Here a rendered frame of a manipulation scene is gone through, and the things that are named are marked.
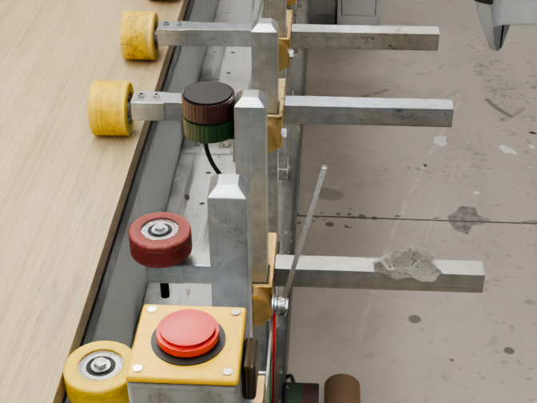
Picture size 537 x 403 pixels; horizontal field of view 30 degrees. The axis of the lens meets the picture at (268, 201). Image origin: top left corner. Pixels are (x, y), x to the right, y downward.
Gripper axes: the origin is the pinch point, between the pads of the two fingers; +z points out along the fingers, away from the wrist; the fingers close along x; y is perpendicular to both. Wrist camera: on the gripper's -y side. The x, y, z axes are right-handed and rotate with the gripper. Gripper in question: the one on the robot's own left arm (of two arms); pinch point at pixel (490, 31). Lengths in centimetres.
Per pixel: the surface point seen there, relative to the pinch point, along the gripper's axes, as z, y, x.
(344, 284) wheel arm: 48, -22, 18
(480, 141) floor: 131, -72, 196
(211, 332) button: 8.4, -3.1, -33.7
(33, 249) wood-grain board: 41, -54, -4
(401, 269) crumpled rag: 44, -16, 21
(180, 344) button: 8.4, -4.1, -35.6
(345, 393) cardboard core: 123, -48, 68
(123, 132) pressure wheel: 39, -61, 22
